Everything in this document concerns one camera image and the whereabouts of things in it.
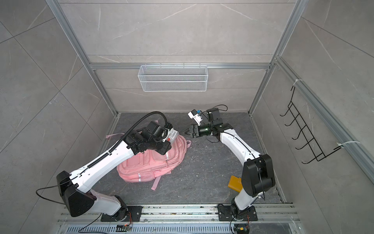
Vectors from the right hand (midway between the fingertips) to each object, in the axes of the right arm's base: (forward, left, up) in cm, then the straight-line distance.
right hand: (183, 133), depth 77 cm
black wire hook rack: (-12, -59, +6) cm, 60 cm away
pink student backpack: (-11, +20, -16) cm, 28 cm away
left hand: (-4, +8, -2) cm, 10 cm away
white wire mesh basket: (+44, +8, +6) cm, 45 cm away
